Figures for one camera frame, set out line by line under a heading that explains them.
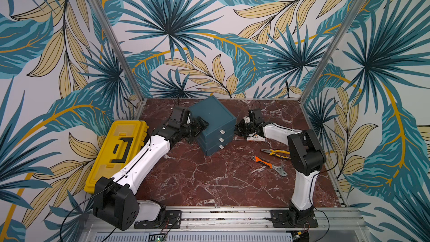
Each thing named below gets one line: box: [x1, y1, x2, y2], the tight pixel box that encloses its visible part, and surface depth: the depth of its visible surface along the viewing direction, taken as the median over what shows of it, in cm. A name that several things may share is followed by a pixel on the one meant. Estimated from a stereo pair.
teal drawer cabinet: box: [188, 95, 237, 157], surface depth 86 cm
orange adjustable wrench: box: [250, 155, 288, 177], surface depth 92 cm
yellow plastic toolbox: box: [84, 120, 149, 194], surface depth 81 cm
